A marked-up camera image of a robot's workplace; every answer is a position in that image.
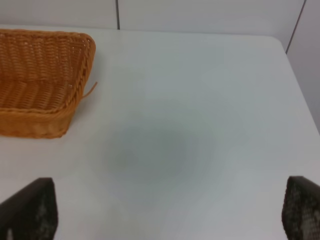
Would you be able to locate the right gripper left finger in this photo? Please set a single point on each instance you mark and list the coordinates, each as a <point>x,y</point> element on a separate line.
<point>31,213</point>

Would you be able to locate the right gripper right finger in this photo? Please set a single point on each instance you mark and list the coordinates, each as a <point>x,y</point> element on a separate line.
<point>300,214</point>

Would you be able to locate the orange woven wicker basket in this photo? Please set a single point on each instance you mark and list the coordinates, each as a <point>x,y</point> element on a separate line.
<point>43,75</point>

